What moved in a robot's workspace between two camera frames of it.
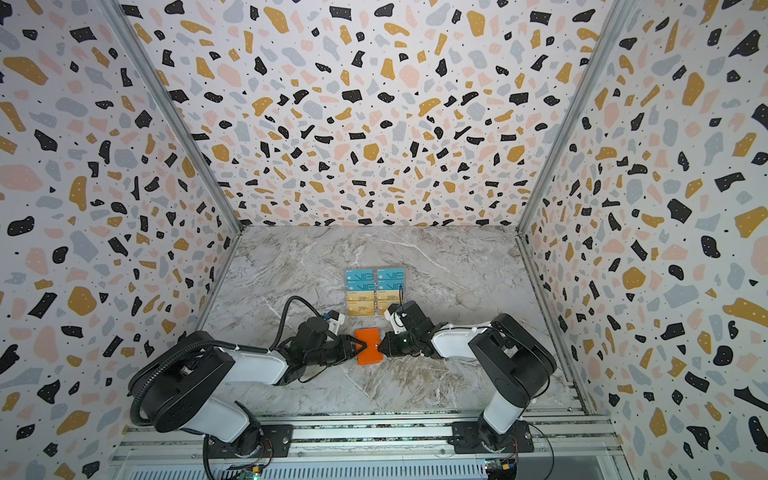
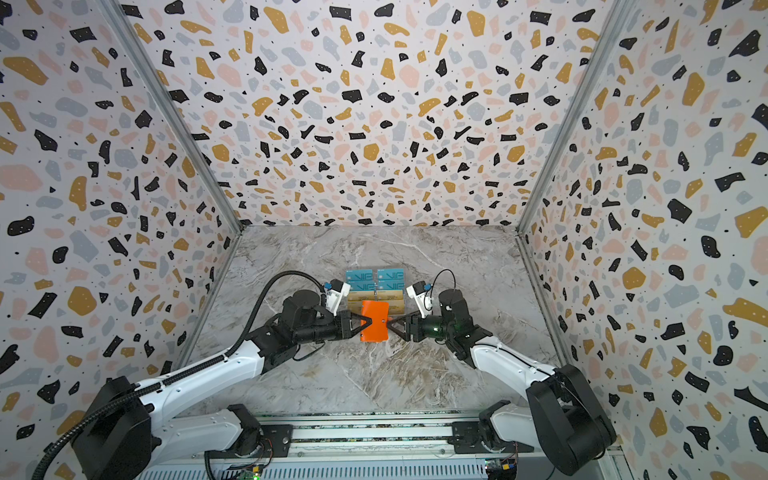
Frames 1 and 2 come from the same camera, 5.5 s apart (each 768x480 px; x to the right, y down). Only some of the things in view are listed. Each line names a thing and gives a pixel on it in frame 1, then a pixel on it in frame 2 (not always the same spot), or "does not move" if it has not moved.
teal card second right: x=391 y=284 does not move
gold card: x=360 y=295 does not move
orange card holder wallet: x=371 y=338 → x=378 y=311
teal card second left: x=361 y=285 does not move
